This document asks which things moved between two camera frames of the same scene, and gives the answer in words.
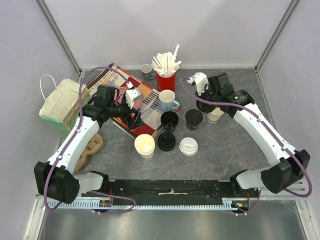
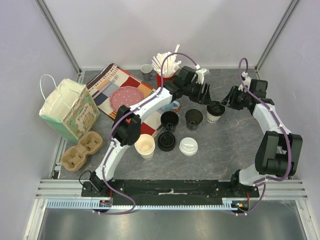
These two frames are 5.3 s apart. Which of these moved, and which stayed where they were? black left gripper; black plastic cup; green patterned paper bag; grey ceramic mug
Moved: black left gripper
Stayed: grey ceramic mug; green patterned paper bag; black plastic cup
